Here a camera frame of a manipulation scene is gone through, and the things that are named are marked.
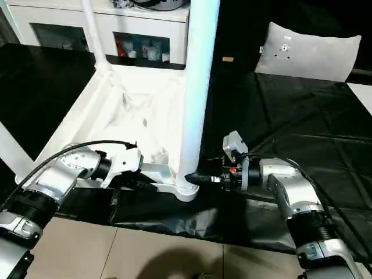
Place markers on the grey cushion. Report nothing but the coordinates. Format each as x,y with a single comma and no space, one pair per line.
308,52

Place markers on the white slanted post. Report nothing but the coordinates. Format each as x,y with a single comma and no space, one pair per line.
13,23

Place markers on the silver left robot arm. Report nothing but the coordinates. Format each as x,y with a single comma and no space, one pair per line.
55,177

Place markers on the white flat board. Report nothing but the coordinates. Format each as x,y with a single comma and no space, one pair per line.
360,96

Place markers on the black work mat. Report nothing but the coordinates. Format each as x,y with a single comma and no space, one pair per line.
305,116

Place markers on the small white jar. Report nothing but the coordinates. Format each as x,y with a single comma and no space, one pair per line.
132,54
165,57
152,53

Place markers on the black crumpled bundle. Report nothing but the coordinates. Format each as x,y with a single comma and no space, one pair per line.
122,3

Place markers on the white plastic table leg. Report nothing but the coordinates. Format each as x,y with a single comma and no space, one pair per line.
94,37
13,151
200,87

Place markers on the red packet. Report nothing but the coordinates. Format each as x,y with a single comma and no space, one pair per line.
120,48

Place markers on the black cabinet with gold label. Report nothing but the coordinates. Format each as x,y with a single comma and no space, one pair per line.
238,35

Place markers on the white sideboard cabinet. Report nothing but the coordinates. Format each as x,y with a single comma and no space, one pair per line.
58,20

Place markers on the white plastic table top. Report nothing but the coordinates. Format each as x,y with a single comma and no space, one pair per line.
130,110

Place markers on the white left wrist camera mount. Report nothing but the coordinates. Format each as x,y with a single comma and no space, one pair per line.
125,162

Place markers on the black round helmet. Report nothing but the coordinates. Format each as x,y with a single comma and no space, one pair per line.
162,4

